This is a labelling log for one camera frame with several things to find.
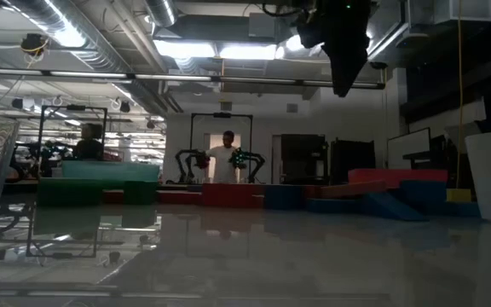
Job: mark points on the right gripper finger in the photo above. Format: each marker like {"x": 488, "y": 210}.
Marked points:
{"x": 353, "y": 74}
{"x": 340, "y": 81}

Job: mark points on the pink wooden block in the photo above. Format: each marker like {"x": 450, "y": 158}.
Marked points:
{"x": 354, "y": 189}

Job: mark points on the blue wooden block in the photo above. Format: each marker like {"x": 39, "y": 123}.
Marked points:
{"x": 463, "y": 210}
{"x": 422, "y": 194}
{"x": 392, "y": 209}
{"x": 284, "y": 197}
{"x": 333, "y": 206}

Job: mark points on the red wooden block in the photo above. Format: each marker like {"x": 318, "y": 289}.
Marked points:
{"x": 113, "y": 197}
{"x": 230, "y": 196}
{"x": 312, "y": 192}
{"x": 179, "y": 198}

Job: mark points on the small yellow wooden block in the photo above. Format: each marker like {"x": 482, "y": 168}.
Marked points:
{"x": 458, "y": 195}

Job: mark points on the small green wooden block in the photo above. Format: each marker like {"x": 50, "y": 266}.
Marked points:
{"x": 141, "y": 192}

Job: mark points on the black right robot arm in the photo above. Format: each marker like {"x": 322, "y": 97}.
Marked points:
{"x": 339, "y": 8}

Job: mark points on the black background robot arm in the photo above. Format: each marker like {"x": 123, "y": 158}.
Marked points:
{"x": 247, "y": 160}
{"x": 188, "y": 160}
{"x": 56, "y": 150}

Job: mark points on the ceiling light panel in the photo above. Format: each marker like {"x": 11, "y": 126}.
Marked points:
{"x": 296, "y": 42}
{"x": 183, "y": 48}
{"x": 247, "y": 52}

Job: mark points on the black cabinet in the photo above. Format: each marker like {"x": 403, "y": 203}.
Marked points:
{"x": 352, "y": 161}
{"x": 303, "y": 158}

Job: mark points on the grey ceiling box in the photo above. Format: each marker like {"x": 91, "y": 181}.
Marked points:
{"x": 261, "y": 24}

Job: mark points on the whiteboard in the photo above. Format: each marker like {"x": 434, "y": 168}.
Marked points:
{"x": 408, "y": 149}

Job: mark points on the red plastic tray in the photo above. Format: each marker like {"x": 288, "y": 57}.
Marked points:
{"x": 399, "y": 177}

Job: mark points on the standing person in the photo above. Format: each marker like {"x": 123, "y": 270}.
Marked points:
{"x": 224, "y": 162}

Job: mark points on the black ceiling spotlight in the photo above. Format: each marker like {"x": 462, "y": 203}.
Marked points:
{"x": 124, "y": 106}
{"x": 17, "y": 103}

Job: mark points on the green plastic tray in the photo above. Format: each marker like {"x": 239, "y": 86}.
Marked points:
{"x": 109, "y": 169}

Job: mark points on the seated person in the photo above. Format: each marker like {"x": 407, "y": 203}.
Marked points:
{"x": 88, "y": 145}

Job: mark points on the black security camera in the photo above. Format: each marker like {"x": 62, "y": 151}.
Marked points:
{"x": 378, "y": 65}

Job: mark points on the square wall vent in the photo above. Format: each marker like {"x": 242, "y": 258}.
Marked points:
{"x": 226, "y": 106}
{"x": 292, "y": 108}

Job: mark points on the black gantry frame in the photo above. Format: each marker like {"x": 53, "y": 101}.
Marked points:
{"x": 222, "y": 114}
{"x": 73, "y": 108}

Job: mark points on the long ceiling pipe rail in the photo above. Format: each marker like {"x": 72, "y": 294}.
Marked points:
{"x": 177, "y": 78}

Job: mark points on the small silver air duct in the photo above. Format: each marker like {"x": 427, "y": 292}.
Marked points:
{"x": 160, "y": 13}

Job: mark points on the large silver air duct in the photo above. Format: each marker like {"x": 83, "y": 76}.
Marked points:
{"x": 79, "y": 38}

